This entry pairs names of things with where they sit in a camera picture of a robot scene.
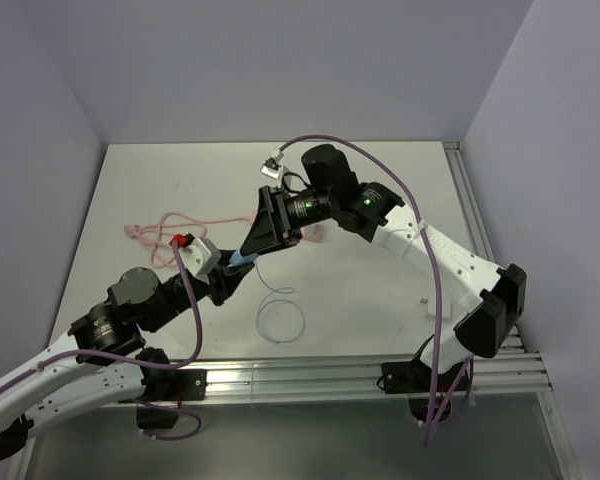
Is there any pink power strip cord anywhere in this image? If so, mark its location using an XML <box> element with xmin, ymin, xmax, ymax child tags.
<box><xmin>122</xmin><ymin>209</ymin><xmax>254</xmax><ymax>269</ymax></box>

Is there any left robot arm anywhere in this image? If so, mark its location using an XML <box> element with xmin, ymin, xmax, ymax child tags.
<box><xmin>0</xmin><ymin>250</ymin><xmax>255</xmax><ymax>462</ymax></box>

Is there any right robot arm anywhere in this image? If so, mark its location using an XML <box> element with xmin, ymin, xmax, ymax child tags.
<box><xmin>230</xmin><ymin>144</ymin><xmax>527</xmax><ymax>390</ymax></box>

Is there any aluminium side rail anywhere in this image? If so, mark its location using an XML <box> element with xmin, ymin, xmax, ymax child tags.
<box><xmin>443</xmin><ymin>142</ymin><xmax>526</xmax><ymax>354</ymax></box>

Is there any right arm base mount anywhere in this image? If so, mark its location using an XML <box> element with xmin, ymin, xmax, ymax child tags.
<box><xmin>376</xmin><ymin>360</ymin><xmax>473</xmax><ymax>415</ymax></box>

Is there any aluminium front rail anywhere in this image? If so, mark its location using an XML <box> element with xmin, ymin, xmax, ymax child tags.
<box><xmin>27</xmin><ymin>349</ymin><xmax>554</xmax><ymax>411</ymax></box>

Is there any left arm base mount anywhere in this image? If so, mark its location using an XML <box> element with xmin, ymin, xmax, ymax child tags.
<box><xmin>134</xmin><ymin>369</ymin><xmax>207</xmax><ymax>441</ymax></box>

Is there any light blue charger plug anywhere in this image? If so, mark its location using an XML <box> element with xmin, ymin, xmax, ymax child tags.
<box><xmin>229</xmin><ymin>250</ymin><xmax>258</xmax><ymax>267</ymax></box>

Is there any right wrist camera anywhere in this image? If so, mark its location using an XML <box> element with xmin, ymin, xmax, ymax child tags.
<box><xmin>260</xmin><ymin>148</ymin><xmax>286</xmax><ymax>181</ymax></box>

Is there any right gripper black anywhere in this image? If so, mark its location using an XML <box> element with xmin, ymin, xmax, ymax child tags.
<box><xmin>239</xmin><ymin>186</ymin><xmax>336</xmax><ymax>259</ymax></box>

